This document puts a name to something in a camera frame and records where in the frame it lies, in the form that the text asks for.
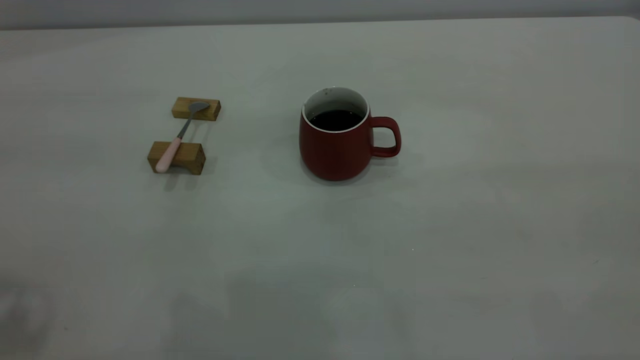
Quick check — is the red ceramic mug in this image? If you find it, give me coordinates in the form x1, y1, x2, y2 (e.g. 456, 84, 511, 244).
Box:
299, 87, 402, 182

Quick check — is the pink handled metal spoon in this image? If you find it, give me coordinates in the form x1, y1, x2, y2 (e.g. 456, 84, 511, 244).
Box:
154, 101, 211, 174

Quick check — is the flat wooden block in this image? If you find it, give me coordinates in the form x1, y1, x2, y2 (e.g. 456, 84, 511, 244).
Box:
171, 97, 222, 122

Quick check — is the arched wooden block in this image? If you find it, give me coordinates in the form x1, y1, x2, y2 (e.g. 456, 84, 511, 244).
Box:
147, 141, 207, 176

